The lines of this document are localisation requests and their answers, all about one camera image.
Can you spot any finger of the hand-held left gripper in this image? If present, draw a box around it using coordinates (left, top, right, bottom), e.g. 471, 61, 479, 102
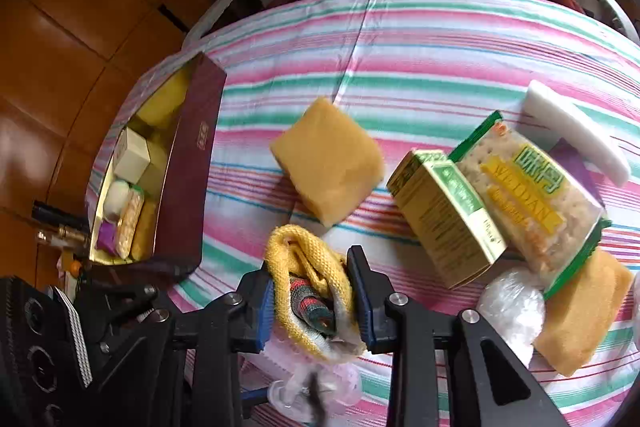
75, 284, 158, 354

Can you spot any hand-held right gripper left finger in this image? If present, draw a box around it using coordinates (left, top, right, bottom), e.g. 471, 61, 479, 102
97, 271, 275, 427

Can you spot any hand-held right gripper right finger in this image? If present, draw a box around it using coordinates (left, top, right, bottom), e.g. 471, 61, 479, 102
346, 246, 568, 427

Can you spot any striped toy snake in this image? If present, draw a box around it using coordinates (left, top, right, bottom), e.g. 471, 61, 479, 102
287, 274, 337, 339

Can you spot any yellow knitted cloth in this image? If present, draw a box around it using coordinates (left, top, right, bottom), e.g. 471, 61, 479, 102
264, 224, 367, 363

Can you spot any maroon storage box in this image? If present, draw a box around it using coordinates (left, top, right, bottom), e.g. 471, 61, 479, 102
86, 52, 228, 284

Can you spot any white foam block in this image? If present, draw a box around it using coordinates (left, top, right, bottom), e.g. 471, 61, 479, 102
522, 79, 632, 188

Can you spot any purple packet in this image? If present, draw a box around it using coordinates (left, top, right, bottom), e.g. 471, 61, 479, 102
96, 221, 119, 254
549, 138, 607, 208

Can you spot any clear plastic bag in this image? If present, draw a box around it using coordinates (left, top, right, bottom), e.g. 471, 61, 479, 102
244, 336, 363, 424

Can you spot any cracker packet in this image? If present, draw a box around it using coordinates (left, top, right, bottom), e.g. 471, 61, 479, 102
448, 110, 612, 302
116, 186, 146, 258

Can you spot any brass-capped small bottle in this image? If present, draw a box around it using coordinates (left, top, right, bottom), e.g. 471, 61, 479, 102
32, 201, 91, 252

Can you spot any white ball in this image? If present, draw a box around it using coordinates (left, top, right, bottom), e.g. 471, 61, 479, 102
106, 180, 131, 221

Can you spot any green and yellow carton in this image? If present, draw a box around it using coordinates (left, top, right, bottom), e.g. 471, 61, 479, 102
386, 149, 509, 291

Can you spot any clear plastic wrap ball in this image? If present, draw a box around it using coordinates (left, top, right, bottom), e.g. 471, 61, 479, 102
475, 267, 547, 369

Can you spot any small white box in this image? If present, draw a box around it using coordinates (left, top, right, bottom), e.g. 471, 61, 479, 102
113, 128, 152, 183

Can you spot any striped tablecloth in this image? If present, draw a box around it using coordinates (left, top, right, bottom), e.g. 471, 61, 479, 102
85, 0, 640, 427

